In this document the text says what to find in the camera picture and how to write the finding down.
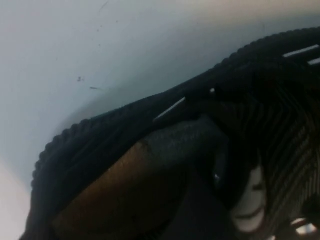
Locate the black knit sneaker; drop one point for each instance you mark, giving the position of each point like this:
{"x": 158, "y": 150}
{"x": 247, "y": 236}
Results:
{"x": 112, "y": 130}

